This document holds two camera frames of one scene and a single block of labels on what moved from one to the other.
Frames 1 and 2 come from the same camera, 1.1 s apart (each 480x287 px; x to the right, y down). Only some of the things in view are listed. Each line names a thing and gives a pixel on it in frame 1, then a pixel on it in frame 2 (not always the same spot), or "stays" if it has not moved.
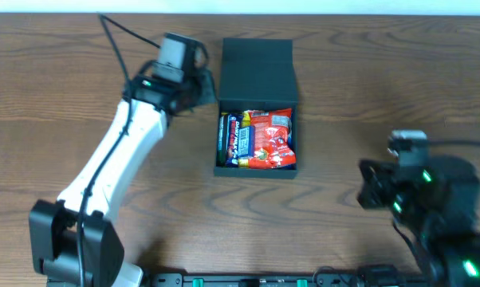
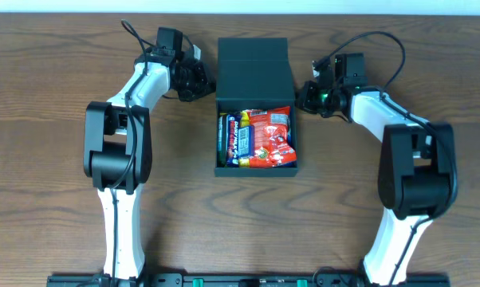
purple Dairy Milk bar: (234, 123) stays
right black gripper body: (378, 185) -> (309, 98)
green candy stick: (222, 140) stays
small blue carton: (246, 141) stays
